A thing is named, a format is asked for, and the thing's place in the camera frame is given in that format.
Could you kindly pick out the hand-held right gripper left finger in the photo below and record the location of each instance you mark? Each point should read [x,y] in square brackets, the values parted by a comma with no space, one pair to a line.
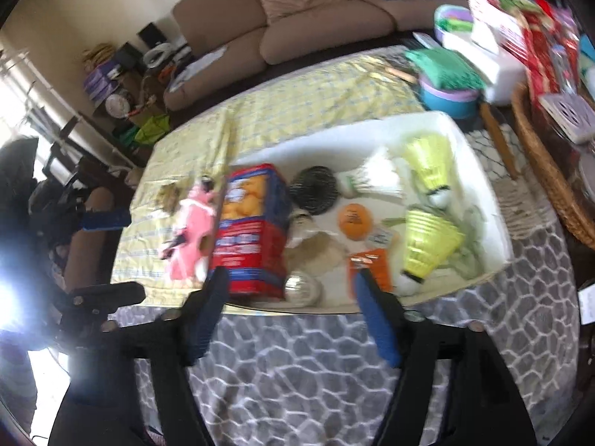
[204,318]

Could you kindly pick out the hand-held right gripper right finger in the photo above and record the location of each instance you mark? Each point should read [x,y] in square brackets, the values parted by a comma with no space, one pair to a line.
[379,323]

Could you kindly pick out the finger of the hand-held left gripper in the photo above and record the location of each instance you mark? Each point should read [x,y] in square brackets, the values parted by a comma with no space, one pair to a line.
[104,295]
[104,219]

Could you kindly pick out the blue red cracker box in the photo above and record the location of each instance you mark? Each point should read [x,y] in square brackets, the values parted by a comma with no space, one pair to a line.
[248,237]

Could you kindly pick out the white foam box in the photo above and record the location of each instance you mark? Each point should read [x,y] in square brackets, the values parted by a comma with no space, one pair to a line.
[469,181]

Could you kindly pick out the person's left forearm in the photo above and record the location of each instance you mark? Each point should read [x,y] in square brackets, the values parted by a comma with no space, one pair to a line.
[16,381]

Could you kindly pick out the grey patterned desktop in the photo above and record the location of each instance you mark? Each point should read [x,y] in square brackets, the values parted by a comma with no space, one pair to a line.
[302,357]

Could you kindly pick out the small orange packet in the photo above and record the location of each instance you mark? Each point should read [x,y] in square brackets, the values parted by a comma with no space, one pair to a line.
[379,262]

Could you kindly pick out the small brown object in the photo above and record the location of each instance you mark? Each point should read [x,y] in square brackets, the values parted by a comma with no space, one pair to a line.
[169,195]

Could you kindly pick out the small white packet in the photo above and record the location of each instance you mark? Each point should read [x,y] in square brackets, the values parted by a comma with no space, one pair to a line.
[382,238]

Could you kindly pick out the pink cloth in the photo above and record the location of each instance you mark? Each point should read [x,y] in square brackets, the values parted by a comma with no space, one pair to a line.
[193,223]

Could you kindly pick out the yellow shuttlecock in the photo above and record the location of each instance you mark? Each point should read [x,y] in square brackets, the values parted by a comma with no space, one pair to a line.
[427,241]
[430,160]

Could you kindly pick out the green bag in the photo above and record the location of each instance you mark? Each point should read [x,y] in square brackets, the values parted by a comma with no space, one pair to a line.
[151,130]

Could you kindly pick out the orange ping pong ball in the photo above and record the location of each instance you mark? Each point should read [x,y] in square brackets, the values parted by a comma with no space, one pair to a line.
[355,221]

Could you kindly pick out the round tin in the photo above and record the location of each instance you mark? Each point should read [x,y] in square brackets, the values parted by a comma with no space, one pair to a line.
[116,104]

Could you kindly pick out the worn white shuttlecock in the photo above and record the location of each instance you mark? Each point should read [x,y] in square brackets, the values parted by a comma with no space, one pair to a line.
[302,230]

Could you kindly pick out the pale green plastic piece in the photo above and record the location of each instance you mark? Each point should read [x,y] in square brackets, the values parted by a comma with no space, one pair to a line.
[472,246]

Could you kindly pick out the purple boxes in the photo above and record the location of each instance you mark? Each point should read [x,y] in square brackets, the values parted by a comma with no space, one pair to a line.
[97,81]

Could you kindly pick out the black round mesh scrubber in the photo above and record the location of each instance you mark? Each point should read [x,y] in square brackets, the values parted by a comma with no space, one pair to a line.
[312,190]

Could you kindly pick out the white feather shuttlecock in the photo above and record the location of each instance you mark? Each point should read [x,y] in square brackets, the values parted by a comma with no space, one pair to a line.
[376,174]

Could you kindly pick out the white papers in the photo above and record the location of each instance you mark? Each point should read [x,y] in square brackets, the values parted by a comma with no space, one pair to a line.
[200,67]

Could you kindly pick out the wicker basket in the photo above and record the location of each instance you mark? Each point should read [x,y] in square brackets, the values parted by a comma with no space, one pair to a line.
[541,181]

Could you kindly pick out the yellow checkered cloth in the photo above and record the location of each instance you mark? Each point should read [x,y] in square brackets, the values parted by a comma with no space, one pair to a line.
[297,102]

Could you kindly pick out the blue bowl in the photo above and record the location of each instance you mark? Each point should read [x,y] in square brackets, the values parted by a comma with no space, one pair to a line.
[446,102]

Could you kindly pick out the brown sofa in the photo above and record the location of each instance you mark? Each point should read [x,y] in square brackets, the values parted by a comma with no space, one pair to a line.
[302,42]

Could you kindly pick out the white storage box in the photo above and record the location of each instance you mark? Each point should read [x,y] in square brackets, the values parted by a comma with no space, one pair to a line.
[502,74]

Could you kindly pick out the white perforated box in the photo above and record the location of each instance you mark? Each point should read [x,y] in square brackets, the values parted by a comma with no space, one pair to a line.
[569,116]

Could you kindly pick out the lavender tub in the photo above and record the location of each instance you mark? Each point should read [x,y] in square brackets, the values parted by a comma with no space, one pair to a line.
[453,23]

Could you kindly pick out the pile of red packages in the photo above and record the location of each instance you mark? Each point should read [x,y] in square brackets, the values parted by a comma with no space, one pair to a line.
[534,32]

